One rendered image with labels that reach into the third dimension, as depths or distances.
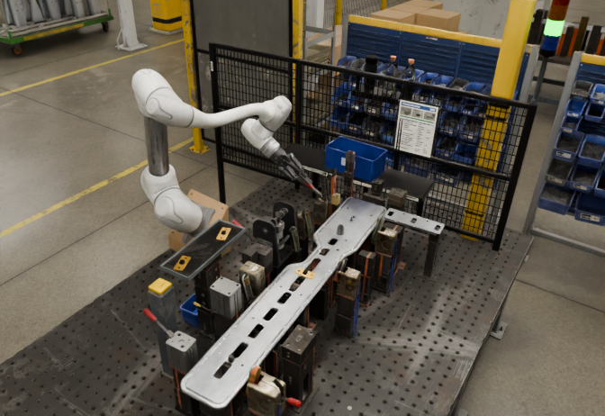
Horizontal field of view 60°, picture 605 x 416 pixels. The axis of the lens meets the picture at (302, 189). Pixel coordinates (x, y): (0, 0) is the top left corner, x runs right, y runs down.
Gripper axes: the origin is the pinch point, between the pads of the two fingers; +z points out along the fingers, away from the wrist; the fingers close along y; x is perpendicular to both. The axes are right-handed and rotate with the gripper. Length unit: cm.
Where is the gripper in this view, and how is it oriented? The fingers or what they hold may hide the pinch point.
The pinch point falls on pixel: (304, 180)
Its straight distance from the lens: 260.3
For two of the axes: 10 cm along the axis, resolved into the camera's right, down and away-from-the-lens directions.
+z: 7.2, 6.9, -0.6
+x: 4.9, -4.4, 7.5
